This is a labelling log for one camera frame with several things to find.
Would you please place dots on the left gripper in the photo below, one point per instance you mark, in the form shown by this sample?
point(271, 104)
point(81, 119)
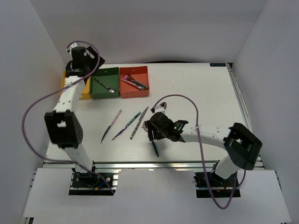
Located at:
point(95, 53)

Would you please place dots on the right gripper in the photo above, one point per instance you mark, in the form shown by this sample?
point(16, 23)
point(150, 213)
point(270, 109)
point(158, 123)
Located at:
point(150, 127)

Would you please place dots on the mosaic handled spoon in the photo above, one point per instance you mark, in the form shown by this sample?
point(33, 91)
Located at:
point(155, 148)

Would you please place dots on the mosaic handled knife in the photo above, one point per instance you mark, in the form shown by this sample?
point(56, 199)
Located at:
point(139, 122)

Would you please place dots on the green handled knife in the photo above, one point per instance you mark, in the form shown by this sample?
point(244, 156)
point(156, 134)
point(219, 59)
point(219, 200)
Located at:
point(126, 126)

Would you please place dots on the green handled spoon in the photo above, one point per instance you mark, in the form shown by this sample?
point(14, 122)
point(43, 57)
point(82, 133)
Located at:
point(111, 90)

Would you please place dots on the mosaic handled fork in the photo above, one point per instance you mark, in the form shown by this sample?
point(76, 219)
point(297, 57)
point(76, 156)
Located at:
point(136, 82)

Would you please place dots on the pink handled fork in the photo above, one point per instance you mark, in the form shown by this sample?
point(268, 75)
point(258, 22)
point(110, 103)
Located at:
point(133, 84)

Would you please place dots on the green handled fork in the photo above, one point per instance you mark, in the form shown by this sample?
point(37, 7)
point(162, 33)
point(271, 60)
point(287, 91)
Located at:
point(127, 78)

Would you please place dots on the pink handled knife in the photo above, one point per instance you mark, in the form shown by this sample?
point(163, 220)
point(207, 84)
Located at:
point(111, 125)

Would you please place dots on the pink handled spoon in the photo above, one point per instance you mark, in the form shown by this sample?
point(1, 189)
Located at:
point(164, 105)

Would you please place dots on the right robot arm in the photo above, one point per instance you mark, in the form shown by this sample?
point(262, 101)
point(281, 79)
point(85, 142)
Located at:
point(241, 145)

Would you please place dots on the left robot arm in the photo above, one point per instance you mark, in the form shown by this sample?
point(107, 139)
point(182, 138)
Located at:
point(62, 124)

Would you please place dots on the green container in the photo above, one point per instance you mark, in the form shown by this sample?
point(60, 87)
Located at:
point(110, 77)

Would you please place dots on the yellow container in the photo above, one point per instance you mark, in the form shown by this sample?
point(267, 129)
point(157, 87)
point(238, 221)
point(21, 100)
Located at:
point(85, 94)

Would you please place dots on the red container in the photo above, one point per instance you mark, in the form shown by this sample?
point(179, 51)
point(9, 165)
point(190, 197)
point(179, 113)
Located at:
point(140, 74)

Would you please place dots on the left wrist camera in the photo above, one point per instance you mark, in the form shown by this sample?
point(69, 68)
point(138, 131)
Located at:
point(88, 53)

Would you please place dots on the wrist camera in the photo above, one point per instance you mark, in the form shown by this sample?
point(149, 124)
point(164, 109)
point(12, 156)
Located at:
point(88, 53)
point(158, 108)

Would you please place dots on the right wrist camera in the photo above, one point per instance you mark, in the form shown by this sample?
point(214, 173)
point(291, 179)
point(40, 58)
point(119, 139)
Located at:
point(158, 108)

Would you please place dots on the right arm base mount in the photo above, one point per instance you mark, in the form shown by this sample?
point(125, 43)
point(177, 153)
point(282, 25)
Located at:
point(220, 188)

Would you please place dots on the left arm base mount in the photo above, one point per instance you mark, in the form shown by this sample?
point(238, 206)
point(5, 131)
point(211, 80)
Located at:
point(89, 184)

